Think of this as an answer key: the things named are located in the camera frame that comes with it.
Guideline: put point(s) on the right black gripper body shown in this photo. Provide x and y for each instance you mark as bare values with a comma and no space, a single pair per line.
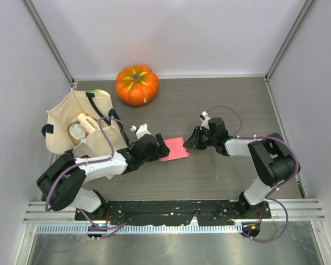
206,138

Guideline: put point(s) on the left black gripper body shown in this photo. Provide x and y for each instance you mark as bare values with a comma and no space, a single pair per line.
157,152

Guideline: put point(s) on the pink paper box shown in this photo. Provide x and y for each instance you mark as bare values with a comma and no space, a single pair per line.
176,149

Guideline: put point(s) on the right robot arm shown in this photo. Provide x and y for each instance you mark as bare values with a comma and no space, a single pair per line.
274,160

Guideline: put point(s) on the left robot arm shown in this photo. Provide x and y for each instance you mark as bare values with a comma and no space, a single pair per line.
61,184

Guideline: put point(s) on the orange pumpkin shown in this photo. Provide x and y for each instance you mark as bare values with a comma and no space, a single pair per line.
137,85

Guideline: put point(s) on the cream lotion bottle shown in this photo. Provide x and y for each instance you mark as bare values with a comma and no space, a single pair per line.
88,123

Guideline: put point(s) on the beige canvas tote bag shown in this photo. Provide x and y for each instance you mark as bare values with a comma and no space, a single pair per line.
110,136

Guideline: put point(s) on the round labelled tub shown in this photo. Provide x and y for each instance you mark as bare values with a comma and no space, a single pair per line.
76,133

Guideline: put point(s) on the green white item behind bag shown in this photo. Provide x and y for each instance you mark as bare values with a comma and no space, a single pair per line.
95,94

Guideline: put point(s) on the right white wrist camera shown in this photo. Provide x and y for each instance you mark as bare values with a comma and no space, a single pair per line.
204,118

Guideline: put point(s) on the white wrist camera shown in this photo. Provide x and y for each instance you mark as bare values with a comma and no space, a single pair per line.
142,130
204,118

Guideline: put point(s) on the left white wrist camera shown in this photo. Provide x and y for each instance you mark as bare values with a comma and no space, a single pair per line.
142,130

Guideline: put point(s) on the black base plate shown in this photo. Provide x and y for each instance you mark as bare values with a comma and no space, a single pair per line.
178,212

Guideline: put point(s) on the white slotted cable duct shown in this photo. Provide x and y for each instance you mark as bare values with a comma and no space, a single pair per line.
149,229

